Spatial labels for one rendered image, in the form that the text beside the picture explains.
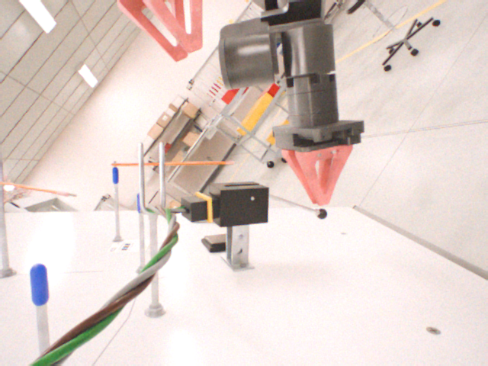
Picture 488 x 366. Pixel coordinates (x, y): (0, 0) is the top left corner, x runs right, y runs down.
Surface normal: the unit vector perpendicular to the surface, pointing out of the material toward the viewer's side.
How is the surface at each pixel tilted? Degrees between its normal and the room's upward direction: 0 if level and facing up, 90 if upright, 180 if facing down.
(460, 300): 54
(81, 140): 90
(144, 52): 90
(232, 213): 101
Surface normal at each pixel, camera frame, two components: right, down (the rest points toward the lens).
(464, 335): 0.02, -0.99
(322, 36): 0.35, 0.17
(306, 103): -0.43, 0.26
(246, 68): -0.07, 0.59
